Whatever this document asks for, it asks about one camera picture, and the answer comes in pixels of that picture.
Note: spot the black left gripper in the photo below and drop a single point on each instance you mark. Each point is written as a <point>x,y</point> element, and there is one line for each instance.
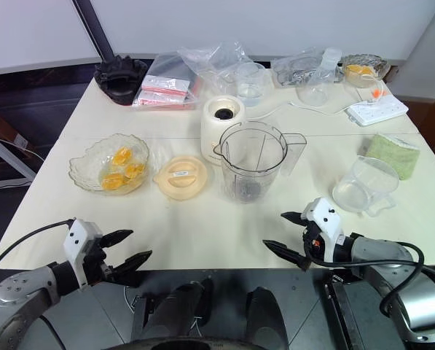
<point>95,264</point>

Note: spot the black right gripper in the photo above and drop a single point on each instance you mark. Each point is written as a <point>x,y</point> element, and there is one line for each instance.
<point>313,238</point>

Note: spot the clear blender jar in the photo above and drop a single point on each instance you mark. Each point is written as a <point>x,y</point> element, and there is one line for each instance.
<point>239,182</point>

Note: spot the cream blender lid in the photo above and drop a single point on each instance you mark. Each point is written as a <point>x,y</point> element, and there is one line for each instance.
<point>180,182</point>

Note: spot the orange mandarin segment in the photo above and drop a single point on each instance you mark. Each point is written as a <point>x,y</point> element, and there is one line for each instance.
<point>120,155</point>
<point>135,170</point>
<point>114,181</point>

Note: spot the white blender base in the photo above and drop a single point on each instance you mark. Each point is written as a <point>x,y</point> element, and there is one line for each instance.
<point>211,131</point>

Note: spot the orange fruit pile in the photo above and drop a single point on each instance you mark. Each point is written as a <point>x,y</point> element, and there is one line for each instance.
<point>357,71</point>

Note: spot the clear measuring cup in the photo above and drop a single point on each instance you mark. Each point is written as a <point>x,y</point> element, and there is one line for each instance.
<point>359,189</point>
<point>253,84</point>

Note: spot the scalloped glass bowl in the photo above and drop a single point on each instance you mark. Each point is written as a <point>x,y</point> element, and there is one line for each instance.
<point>87,171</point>

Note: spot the green sponge cloth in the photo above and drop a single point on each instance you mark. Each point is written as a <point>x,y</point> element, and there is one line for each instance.
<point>392,155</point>

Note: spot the clear plastic cup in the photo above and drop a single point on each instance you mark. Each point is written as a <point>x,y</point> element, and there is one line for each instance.
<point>312,93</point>

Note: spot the white power strip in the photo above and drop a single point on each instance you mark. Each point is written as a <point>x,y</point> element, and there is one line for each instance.
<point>377,111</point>

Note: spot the red-striped zip bag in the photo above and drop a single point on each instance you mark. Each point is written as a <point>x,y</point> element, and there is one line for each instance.
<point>159,101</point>
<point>166,84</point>

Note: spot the plastic bag with metal parts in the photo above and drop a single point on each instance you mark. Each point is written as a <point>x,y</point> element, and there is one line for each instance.
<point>293,71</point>

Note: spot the orange plug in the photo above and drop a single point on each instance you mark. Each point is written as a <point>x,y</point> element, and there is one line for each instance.
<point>377,95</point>

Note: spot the brown cardboard box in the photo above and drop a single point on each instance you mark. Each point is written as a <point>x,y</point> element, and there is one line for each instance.
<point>6,133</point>

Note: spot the black plastic holder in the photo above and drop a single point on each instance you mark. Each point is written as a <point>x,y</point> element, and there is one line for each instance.
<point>120,78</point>

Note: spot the crumpled clear plastic bag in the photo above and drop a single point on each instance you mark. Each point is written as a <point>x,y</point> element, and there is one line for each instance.
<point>213,60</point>

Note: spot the glass bowl with dark rim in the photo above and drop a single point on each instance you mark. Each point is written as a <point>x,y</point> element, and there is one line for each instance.
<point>381,65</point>

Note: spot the black slanted pole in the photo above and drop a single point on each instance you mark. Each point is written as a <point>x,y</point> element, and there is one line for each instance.
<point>97,25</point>

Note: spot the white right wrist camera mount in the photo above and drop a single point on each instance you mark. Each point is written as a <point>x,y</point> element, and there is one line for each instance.
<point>324,215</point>

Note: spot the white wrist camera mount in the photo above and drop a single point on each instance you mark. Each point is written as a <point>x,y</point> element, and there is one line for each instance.
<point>79,235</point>
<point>324,215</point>

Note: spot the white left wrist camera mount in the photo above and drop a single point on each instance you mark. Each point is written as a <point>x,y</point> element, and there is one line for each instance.
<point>79,235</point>

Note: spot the white metal frame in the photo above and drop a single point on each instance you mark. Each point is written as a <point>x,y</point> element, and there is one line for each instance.
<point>9,160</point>

